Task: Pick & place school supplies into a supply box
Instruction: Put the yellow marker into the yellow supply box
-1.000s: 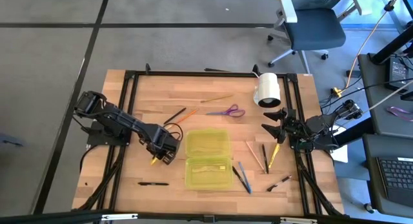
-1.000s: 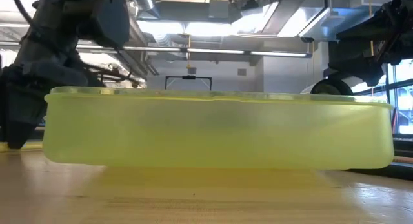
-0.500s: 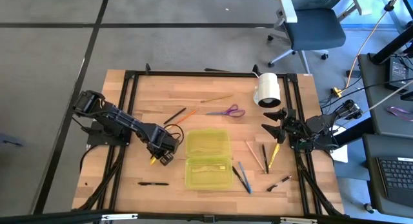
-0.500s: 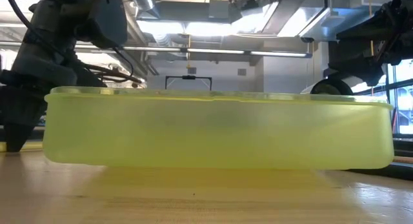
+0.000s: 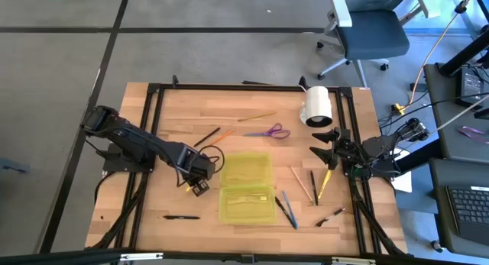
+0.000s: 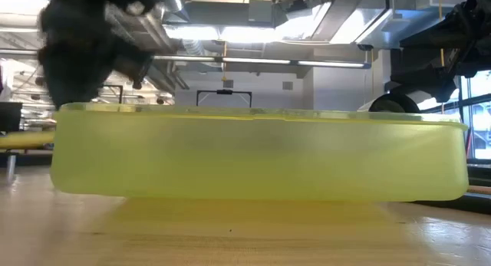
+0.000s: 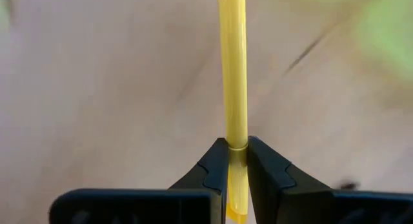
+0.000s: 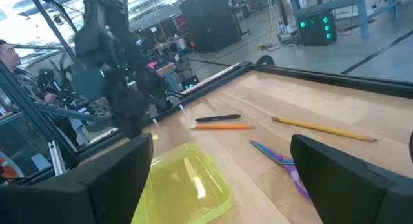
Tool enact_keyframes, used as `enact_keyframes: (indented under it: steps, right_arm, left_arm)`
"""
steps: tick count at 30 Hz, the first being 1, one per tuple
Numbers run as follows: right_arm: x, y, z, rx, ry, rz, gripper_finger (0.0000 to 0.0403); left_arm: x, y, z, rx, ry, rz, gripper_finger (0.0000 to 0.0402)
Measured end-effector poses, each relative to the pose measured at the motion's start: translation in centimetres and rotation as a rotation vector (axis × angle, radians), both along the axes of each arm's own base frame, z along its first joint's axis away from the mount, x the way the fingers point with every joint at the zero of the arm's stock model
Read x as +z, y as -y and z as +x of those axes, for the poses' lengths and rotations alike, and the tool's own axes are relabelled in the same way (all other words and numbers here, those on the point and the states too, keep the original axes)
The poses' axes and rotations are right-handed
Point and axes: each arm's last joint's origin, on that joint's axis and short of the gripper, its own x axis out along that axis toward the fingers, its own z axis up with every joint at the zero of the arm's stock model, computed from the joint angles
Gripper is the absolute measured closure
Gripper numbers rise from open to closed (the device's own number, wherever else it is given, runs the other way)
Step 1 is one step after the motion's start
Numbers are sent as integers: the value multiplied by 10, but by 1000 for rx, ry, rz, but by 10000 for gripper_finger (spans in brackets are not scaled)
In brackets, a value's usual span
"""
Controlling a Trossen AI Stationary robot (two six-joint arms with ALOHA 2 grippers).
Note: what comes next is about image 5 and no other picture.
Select black and silver pen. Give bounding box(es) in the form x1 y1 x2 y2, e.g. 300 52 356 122
315 207 346 228

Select black power adapter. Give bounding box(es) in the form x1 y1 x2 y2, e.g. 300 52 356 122
455 67 487 108

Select purple ribbon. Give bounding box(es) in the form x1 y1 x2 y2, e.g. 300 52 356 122
458 125 489 145

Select orange pencil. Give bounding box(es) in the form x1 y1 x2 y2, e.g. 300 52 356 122
209 128 236 147

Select yellow-green translucent supply box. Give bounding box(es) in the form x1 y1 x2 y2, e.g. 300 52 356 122
218 152 278 225

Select grey office chair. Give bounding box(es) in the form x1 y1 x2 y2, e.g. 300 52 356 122
316 0 441 89

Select black keyboard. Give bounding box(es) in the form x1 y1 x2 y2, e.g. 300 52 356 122
445 185 489 236

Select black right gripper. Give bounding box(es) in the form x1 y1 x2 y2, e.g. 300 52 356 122
309 127 364 170

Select white paper sheet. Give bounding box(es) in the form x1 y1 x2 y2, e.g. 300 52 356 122
390 146 414 194

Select blue pen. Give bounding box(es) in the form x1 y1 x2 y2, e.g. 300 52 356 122
281 190 300 230

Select black desk beam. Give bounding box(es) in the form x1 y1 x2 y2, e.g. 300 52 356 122
438 38 489 77

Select dark grey keyboard desk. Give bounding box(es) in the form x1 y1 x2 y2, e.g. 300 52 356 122
428 157 489 258

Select orange cable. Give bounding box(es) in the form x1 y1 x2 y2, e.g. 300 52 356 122
407 0 483 106

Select yellow pencil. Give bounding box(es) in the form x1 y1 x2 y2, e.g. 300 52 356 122
237 111 277 122

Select purple handled scissors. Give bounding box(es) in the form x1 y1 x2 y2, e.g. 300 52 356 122
243 122 291 140

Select black aluminium table frame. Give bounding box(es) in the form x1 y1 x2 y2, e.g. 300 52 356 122
86 74 409 258

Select black rig crossbar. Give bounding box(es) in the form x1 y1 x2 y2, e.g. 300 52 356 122
0 247 489 265

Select yellow marker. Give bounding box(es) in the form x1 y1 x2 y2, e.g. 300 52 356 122
317 169 333 201

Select natural wood pencil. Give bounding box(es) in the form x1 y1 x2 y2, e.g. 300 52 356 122
289 166 316 205

